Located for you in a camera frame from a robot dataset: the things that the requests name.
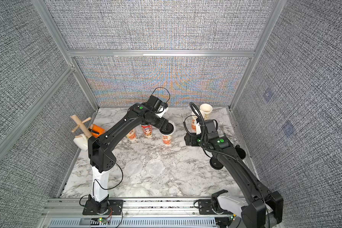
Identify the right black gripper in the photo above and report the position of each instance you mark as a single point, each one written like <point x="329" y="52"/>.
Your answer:
<point x="190" y="139"/>

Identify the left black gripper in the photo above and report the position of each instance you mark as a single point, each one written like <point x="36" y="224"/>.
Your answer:
<point x="164" y="125"/>

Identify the black cup lid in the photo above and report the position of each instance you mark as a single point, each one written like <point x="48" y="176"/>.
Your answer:
<point x="215" y="164"/>
<point x="167" y="130"/>

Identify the red patterned paper cup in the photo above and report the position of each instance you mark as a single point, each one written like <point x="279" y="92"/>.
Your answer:
<point x="147" y="130"/>

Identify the yellow patterned paper cup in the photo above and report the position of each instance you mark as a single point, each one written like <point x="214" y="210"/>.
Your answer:
<point x="132" y="135"/>

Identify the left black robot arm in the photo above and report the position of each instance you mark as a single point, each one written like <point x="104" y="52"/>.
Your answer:
<point x="100" y="149"/>

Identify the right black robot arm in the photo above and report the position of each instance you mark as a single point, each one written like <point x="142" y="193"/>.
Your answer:
<point x="259" y="207"/>

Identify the red flower paper cup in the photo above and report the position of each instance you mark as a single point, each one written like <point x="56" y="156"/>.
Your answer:
<point x="193" y="122"/>

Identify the black mug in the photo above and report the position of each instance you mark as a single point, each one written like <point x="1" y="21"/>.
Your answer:
<point x="240" y="151"/>

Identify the orange mug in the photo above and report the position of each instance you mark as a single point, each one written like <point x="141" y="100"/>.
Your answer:
<point x="96" y="130"/>

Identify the wooden mug tree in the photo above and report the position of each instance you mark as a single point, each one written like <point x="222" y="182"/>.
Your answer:
<point x="81" y="124"/>

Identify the white mug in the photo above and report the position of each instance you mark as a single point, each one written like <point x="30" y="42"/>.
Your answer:
<point x="81" y="141"/>

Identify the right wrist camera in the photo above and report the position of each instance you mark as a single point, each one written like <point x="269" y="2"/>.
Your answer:
<point x="198" y="128"/>

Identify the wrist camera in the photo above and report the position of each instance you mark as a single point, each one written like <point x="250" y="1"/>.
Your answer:
<point x="198" y="128"/>
<point x="156" y="106"/>

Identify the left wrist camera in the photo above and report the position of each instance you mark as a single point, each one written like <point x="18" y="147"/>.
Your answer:
<point x="156" y="106"/>

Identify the green handled fork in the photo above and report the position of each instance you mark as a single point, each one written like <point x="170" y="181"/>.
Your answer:
<point x="221" y="127"/>

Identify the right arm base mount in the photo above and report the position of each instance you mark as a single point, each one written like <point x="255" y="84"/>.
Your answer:
<point x="205" y="208"/>

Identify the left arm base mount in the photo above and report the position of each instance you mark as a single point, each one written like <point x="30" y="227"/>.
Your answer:
<point x="106" y="207"/>

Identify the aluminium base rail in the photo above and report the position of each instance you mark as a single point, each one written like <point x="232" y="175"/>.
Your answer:
<point x="179" y="212"/>

